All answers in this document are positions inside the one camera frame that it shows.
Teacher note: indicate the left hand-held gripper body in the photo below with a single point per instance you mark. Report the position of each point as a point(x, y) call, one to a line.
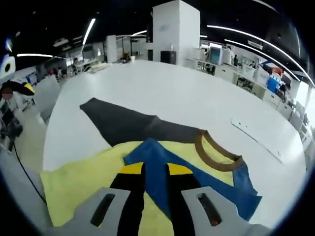
point(7, 72)

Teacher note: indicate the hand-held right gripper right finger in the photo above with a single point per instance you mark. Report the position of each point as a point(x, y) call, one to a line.
point(182, 204)

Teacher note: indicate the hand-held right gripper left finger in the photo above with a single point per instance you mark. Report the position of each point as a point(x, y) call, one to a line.
point(130, 201)

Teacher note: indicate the yellow blue grey garment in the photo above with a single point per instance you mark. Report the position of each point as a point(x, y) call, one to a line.
point(128, 123)

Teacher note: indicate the ceiling light strip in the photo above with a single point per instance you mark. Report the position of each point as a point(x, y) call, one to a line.
point(258, 38)
point(139, 32)
point(89, 30)
point(34, 55)
point(261, 52)

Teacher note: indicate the white tall locker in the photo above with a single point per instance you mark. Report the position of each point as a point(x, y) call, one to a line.
point(111, 49)

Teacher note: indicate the white bucket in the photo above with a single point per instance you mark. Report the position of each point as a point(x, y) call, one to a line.
point(132, 59)

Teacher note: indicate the white cabinet row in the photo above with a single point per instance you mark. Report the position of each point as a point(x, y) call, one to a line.
point(246, 78)

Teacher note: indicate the black cabinet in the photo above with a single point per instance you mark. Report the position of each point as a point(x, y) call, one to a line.
point(168, 57)

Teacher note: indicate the blue storage bin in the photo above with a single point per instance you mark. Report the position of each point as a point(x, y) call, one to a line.
point(273, 84)

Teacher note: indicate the teal front appliance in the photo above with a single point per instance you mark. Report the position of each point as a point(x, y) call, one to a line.
point(215, 55)

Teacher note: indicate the white square pillar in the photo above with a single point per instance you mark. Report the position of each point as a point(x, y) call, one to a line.
point(176, 27)

